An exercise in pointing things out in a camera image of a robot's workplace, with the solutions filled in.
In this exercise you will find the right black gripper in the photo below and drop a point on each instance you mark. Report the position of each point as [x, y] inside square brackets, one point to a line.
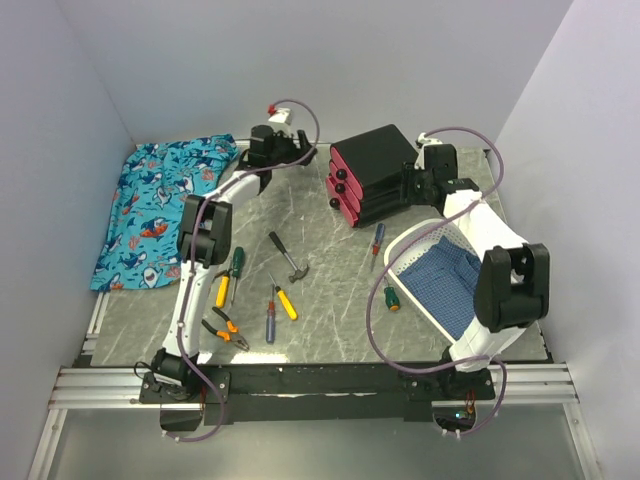
[408, 175]

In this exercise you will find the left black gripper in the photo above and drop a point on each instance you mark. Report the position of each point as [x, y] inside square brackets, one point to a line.
[289, 140]

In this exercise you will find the pink top drawer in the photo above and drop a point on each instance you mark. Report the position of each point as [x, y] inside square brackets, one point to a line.
[342, 173]

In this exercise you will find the black drawer cabinet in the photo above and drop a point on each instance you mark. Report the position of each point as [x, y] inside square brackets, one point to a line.
[376, 157]

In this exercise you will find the green handle screwdriver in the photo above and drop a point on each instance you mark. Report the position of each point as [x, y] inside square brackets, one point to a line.
[237, 265]

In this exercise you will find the yellow handle screwdriver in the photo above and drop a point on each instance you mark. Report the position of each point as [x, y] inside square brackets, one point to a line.
[223, 288]
[284, 299]

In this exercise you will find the blue red screwdriver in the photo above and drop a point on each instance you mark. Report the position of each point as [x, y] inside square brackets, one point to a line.
[270, 329]

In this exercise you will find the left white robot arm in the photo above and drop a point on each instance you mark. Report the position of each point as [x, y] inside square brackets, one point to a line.
[204, 241]

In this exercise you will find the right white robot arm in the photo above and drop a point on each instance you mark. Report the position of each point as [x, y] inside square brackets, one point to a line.
[477, 281]

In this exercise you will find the white perforated basket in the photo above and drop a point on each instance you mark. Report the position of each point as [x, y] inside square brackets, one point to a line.
[405, 249]

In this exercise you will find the pink middle drawer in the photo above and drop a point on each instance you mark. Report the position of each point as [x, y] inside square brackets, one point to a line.
[335, 188]

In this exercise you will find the blue screwdriver near basket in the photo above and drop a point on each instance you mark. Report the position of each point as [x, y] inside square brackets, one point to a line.
[377, 242]

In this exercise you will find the blue checkered cloth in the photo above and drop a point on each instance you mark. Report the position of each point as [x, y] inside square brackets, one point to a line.
[443, 280]

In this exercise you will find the stubby green orange screwdriver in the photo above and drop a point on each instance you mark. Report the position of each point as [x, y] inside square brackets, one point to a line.
[391, 299]

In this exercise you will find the blue shark print cloth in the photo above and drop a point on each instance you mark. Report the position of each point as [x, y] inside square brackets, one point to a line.
[140, 251]

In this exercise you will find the orange black combination pliers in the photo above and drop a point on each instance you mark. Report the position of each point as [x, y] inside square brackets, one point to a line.
[229, 334]

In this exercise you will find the black base crossbar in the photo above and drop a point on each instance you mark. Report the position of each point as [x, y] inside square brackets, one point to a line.
[289, 392]

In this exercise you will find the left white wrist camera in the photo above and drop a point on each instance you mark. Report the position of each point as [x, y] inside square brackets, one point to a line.
[280, 116]

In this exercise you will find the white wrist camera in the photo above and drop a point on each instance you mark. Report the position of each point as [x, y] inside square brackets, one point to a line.
[423, 141]
[280, 116]

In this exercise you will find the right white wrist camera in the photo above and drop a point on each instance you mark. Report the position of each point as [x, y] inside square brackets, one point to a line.
[423, 141]

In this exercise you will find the black handle claw hammer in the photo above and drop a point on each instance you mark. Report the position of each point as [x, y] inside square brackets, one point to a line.
[298, 273]

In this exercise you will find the aluminium rail frame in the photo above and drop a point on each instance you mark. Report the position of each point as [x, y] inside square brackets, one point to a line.
[87, 388]

